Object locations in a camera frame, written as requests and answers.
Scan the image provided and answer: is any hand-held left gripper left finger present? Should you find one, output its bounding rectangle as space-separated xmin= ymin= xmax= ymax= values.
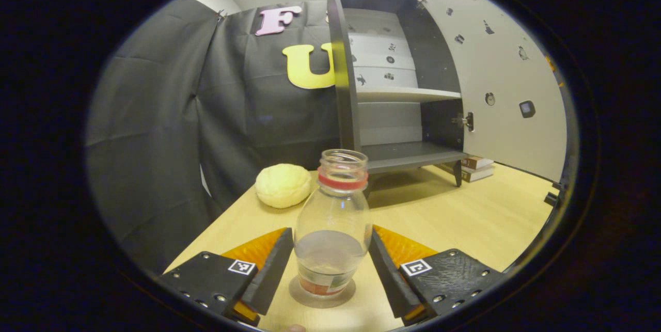
xmin=158 ymin=227 xmax=293 ymax=326

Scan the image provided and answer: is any round brown coaster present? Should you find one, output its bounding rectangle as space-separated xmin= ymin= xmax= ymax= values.
xmin=288 ymin=275 xmax=357 ymax=309

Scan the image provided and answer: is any grey cabinet door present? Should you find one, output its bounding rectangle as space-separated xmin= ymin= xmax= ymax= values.
xmin=413 ymin=0 xmax=569 ymax=183

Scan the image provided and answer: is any brown book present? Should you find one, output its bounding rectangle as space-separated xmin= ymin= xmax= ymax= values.
xmin=461 ymin=155 xmax=495 ymax=170

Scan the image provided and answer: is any pale yellow round bun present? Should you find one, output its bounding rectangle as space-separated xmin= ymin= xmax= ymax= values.
xmin=255 ymin=163 xmax=312 ymax=209

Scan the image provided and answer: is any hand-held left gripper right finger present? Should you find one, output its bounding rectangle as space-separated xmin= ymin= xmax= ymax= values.
xmin=368 ymin=225 xmax=509 ymax=325

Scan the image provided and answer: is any black backdrop cloth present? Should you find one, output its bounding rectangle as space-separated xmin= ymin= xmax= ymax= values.
xmin=85 ymin=0 xmax=357 ymax=276

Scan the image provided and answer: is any grey book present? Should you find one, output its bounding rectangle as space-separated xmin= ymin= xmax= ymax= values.
xmin=439 ymin=163 xmax=495 ymax=183

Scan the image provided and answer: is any clear plastic bottle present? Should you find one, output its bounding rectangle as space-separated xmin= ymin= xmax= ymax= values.
xmin=293 ymin=149 xmax=373 ymax=297

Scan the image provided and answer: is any dark grey cabinet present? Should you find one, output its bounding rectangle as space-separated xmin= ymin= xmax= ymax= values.
xmin=326 ymin=0 xmax=469 ymax=188

